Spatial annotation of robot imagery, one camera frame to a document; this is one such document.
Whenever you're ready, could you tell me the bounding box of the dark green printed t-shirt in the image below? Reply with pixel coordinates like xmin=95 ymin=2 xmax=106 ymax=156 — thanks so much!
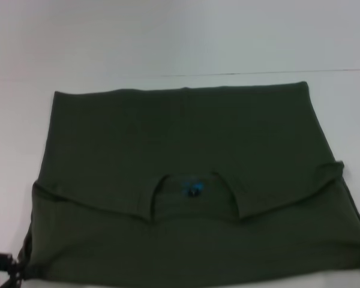
xmin=17 ymin=80 xmax=360 ymax=283

